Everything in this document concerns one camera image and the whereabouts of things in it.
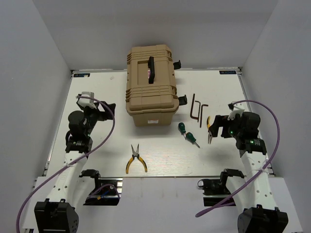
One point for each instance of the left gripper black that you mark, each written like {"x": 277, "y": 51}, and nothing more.
{"x": 104, "y": 115}

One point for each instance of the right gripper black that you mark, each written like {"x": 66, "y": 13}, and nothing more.
{"x": 221, "y": 121}

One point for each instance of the small dark red hex key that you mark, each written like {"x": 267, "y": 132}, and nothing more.
{"x": 201, "y": 113}

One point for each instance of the large dark red hex key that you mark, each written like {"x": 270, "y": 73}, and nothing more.
{"x": 191, "y": 109}

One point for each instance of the green handled screwdriver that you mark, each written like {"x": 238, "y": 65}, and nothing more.
{"x": 192, "y": 139}
{"x": 182, "y": 129}

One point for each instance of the tan plastic toolbox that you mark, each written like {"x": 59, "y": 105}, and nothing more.
{"x": 151, "y": 93}

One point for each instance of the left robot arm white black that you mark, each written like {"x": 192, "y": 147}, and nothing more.
{"x": 58, "y": 212}

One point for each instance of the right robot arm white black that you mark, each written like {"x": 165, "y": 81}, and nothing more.
{"x": 259, "y": 212}

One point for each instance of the yellow orange pliers right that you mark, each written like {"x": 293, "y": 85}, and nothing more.
{"x": 210, "y": 136}

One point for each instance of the left blue table label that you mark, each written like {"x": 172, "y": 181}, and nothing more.
{"x": 81, "y": 75}

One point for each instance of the blue table label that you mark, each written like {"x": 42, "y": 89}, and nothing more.
{"x": 227, "y": 72}
{"x": 81, "y": 75}

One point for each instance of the right blue table label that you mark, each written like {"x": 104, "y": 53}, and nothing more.
{"x": 227, "y": 72}

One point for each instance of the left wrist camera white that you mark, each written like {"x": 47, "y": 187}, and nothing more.
{"x": 86, "y": 99}

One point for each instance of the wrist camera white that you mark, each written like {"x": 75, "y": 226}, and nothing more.
{"x": 86, "y": 99}
{"x": 236, "y": 108}

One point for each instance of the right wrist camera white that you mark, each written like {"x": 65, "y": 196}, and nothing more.
{"x": 236, "y": 108}

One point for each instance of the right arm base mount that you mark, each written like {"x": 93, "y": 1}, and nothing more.
{"x": 215, "y": 190}

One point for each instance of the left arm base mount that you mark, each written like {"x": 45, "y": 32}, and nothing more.
{"x": 106, "y": 191}

